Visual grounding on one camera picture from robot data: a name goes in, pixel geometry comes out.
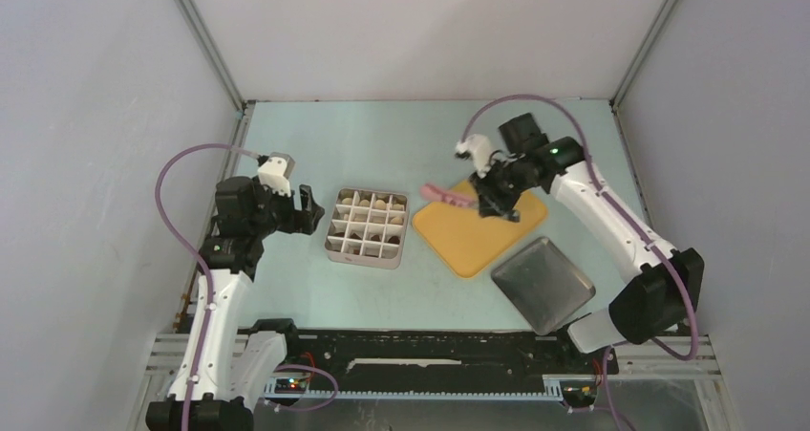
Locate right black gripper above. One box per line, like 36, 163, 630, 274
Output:
469, 157, 538, 217

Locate pink handled metal tongs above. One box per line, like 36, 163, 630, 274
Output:
419, 183, 478, 209

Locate yellow plastic tray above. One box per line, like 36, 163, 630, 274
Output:
412, 181, 548, 279

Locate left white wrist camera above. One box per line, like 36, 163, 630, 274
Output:
257, 153, 295, 198

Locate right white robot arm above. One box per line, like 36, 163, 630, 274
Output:
455, 113, 705, 372

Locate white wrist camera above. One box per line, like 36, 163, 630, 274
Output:
257, 153, 295, 198
455, 134, 496, 179

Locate white compartment chocolate box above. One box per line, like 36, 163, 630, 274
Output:
324, 187, 410, 269

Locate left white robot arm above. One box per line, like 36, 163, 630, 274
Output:
145, 176, 325, 430

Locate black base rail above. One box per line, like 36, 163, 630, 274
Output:
238, 318, 619, 399

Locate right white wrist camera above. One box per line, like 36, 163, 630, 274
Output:
455, 134, 496, 179

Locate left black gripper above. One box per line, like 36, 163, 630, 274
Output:
248, 176, 323, 238

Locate silver metal box lid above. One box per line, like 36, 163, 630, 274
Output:
490, 237, 596, 335

